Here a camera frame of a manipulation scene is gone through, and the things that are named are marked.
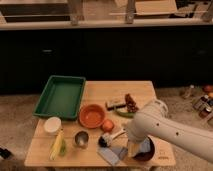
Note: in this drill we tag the green plastic tray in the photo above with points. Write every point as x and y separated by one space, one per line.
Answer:
61 97

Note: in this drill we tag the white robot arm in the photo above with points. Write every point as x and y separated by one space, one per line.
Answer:
152 119

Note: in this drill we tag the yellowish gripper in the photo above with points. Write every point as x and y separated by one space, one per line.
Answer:
133 148

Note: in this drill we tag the metal cup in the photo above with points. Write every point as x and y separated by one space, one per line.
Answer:
81 139

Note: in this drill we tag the orange bowl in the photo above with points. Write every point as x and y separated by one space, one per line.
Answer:
91 116

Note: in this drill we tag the knife on block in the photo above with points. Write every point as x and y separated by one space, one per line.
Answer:
114 103

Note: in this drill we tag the orange fruit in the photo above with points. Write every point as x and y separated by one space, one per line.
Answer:
107 125

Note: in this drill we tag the black object on floor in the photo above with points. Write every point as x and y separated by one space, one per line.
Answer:
5 153

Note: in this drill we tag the bottles on floor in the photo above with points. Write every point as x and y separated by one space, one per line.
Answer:
203 105

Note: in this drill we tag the corn cob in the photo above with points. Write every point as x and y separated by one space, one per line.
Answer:
59 146

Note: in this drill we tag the wooden folding table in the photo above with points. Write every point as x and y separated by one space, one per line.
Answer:
96 92

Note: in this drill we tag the light blue towel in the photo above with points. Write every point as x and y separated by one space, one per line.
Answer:
113 154

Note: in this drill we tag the white cup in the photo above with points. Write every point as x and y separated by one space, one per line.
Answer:
52 125

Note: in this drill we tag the brown grape bunch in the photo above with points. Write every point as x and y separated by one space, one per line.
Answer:
130 104

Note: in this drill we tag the dish brush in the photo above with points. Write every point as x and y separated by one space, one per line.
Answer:
106 139

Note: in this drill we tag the blue sponge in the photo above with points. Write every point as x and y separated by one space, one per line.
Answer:
145 146

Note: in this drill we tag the green pepper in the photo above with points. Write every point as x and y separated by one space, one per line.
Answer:
125 114

